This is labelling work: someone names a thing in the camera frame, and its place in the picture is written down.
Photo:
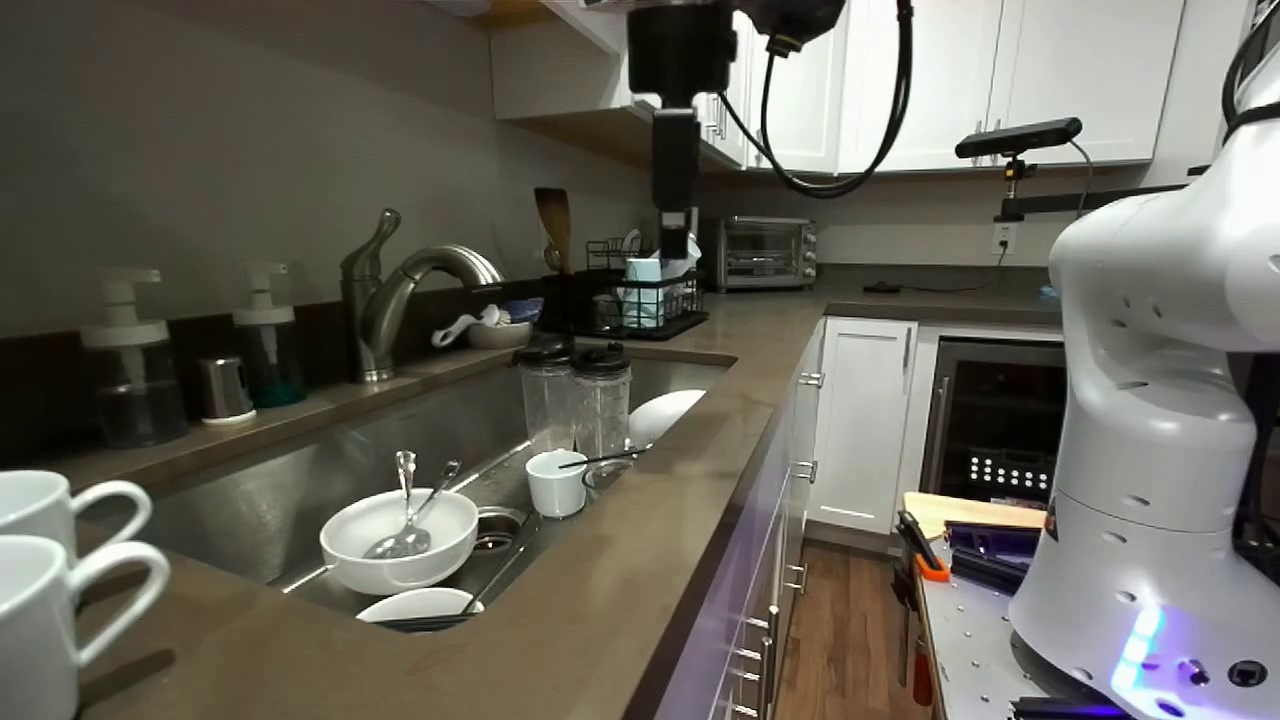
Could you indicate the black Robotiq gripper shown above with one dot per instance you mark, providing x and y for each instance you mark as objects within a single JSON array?
[{"x": 682, "y": 47}]

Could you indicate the stainless steel kitchen tap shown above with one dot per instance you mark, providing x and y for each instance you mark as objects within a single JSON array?
[{"x": 384, "y": 303}]

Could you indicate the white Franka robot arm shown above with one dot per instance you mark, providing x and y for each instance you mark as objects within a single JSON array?
[{"x": 1148, "y": 401}]

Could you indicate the silver toaster oven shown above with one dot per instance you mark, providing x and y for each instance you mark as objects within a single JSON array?
[{"x": 764, "y": 255}]

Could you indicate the pale blue plastic cup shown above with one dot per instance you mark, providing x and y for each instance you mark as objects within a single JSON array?
[{"x": 643, "y": 293}]

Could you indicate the wooden spatula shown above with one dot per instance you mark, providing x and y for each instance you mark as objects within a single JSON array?
[{"x": 552, "y": 227}]

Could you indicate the black lidded blender jar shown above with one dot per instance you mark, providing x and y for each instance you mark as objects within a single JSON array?
[
  {"x": 545, "y": 401},
  {"x": 601, "y": 401}
]

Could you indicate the white blue dish scrubber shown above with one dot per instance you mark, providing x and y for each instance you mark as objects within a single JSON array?
[{"x": 460, "y": 330}]

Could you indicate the small metal teaspoon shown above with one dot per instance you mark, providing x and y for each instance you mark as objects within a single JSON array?
[{"x": 606, "y": 456}]

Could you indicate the white lower cabinet door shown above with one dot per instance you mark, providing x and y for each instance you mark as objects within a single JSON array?
[{"x": 866, "y": 426}]

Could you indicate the small white cup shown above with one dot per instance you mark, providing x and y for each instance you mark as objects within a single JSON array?
[{"x": 552, "y": 489}]

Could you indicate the black glass beverage cooler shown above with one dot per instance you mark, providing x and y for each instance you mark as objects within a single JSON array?
[{"x": 994, "y": 414}]

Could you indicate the white base cabinet fronts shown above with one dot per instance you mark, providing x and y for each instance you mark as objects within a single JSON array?
[{"x": 760, "y": 573}]

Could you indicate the green liquid soap dispenser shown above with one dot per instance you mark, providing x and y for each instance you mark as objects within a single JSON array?
[{"x": 270, "y": 355}]

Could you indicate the stainless steel sink basin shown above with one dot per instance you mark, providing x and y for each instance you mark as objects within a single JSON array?
[{"x": 335, "y": 455}]

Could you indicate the yellow wooden board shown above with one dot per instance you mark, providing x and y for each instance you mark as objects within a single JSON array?
[{"x": 975, "y": 508}]

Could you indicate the orange black clamp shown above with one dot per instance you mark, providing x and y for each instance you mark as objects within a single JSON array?
[{"x": 922, "y": 550}]

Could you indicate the metal spoon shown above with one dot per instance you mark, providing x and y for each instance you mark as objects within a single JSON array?
[{"x": 407, "y": 539}]

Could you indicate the white ceramic bowl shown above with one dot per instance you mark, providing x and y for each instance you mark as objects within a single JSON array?
[{"x": 402, "y": 567}]

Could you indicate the soap dispenser bottle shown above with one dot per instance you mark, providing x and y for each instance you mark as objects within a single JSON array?
[{"x": 227, "y": 390}]

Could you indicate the dark tool case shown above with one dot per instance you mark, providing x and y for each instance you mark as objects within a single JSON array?
[{"x": 994, "y": 557}]

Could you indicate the small white saucer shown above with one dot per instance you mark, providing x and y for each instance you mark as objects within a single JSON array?
[{"x": 418, "y": 607}]

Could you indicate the clear dark soap dispenser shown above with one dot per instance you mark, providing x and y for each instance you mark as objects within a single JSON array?
[{"x": 128, "y": 382}]

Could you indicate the white ceramic mug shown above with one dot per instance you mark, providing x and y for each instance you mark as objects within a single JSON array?
[
  {"x": 35, "y": 626},
  {"x": 35, "y": 504}
]

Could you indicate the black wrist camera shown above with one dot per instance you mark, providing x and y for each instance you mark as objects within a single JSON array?
[{"x": 795, "y": 22}]

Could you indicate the black camera on stand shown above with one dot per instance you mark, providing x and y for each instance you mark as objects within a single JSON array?
[{"x": 1021, "y": 136}]

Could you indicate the white upper wall cabinets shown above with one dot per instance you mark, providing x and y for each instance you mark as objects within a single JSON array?
[{"x": 1055, "y": 64}]

